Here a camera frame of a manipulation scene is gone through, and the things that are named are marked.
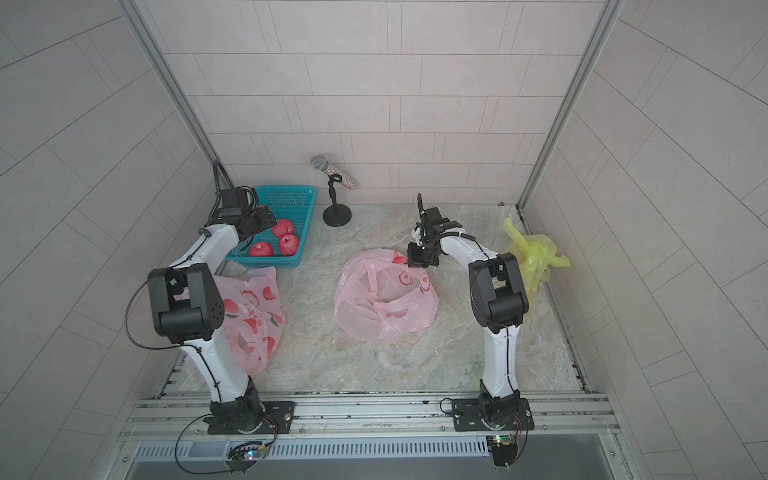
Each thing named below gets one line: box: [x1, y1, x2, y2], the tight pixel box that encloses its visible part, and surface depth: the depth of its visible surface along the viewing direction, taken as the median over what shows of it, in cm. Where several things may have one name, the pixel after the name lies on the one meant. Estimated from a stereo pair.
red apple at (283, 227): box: [272, 219, 294, 238], surface depth 104 cm
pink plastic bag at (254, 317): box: [215, 266, 286, 375], surface depth 80 cm
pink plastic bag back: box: [334, 249, 439, 343], surface depth 87 cm
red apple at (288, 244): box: [278, 233, 299, 257], surface depth 99 cm
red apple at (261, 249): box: [249, 241, 273, 257], surface depth 98 cm
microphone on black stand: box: [310, 155, 358, 227], surface depth 114 cm
